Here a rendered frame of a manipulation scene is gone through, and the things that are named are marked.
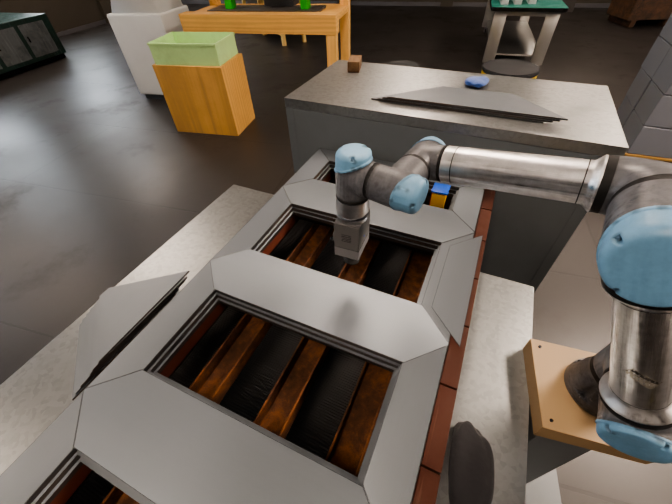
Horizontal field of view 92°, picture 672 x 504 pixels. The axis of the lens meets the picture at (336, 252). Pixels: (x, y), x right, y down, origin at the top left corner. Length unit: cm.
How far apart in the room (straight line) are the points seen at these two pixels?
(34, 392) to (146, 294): 35
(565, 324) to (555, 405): 122
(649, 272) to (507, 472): 60
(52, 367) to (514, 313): 138
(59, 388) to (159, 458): 44
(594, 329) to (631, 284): 172
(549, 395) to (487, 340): 21
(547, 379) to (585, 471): 86
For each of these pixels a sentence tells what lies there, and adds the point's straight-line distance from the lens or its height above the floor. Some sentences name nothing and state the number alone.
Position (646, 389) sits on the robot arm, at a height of 104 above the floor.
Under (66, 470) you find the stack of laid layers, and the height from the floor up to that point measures 84.
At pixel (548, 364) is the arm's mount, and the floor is 74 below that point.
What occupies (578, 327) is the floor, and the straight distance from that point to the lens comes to 225.
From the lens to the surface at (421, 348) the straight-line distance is 86.
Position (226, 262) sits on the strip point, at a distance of 108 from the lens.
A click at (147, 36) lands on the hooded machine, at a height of 73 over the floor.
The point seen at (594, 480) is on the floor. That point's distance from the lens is 189.
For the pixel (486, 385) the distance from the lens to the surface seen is 106.
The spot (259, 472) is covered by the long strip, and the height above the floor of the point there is 86.
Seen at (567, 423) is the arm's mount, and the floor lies 73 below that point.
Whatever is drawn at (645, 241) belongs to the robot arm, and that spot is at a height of 131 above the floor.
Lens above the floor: 160
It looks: 45 degrees down
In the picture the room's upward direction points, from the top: 3 degrees counter-clockwise
